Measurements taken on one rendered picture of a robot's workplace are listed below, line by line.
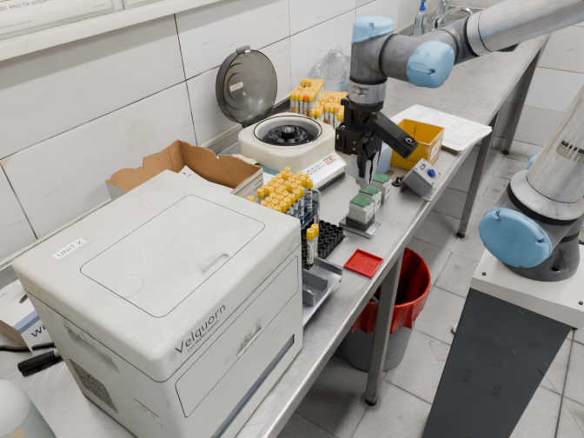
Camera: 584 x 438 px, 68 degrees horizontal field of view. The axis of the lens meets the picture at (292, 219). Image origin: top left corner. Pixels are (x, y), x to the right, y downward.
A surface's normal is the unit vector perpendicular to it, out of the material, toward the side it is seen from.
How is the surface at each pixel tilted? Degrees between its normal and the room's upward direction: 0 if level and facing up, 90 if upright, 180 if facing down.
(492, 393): 90
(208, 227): 0
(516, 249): 99
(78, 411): 0
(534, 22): 109
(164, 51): 90
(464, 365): 90
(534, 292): 5
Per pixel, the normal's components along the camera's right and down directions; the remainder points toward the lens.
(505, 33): -0.54, 0.73
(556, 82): -0.55, 0.51
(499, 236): -0.72, 0.54
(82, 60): 0.83, 0.32
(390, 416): -0.02, -0.80
